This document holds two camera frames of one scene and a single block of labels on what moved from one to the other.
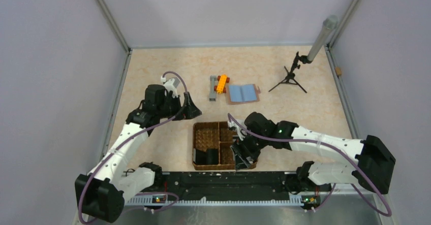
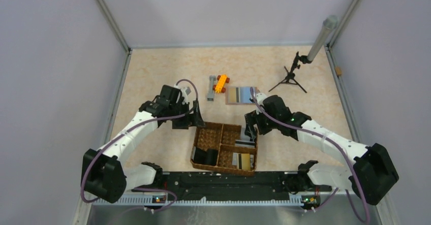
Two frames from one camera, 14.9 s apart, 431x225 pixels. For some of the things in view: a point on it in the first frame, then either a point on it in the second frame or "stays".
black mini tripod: x=289 y=79 stays
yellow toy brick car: x=221 y=87 stays
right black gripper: x=242 y=152 -> x=251 y=119
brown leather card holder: x=243 y=93 stays
